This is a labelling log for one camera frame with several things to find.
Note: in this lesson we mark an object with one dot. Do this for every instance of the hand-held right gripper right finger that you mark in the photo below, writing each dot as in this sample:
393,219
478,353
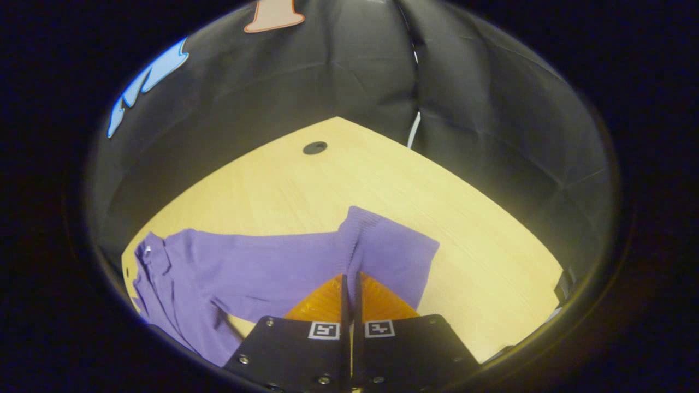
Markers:
409,349

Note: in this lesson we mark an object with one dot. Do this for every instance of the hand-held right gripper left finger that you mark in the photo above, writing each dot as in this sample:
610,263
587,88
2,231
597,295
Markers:
295,349

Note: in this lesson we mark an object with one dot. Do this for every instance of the purple buttoned shirt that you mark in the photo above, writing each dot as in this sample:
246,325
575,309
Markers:
262,273

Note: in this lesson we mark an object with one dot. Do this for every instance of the black chair frame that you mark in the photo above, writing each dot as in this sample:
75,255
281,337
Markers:
565,286

